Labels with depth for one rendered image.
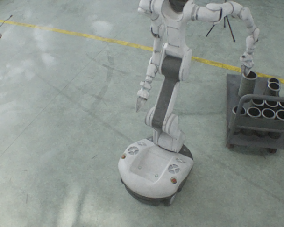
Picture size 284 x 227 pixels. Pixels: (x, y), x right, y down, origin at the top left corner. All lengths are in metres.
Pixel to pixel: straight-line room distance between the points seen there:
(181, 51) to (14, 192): 2.12
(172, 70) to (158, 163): 0.83
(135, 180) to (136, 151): 0.28
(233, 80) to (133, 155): 1.49
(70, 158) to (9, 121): 1.11
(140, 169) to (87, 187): 0.62
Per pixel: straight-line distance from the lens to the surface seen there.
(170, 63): 1.84
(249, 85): 2.27
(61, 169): 2.77
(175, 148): 2.27
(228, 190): 2.50
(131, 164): 2.18
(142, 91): 2.08
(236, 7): 1.76
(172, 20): 1.68
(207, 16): 1.58
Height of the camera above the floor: 2.22
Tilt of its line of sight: 48 degrees down
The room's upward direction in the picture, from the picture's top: 9 degrees counter-clockwise
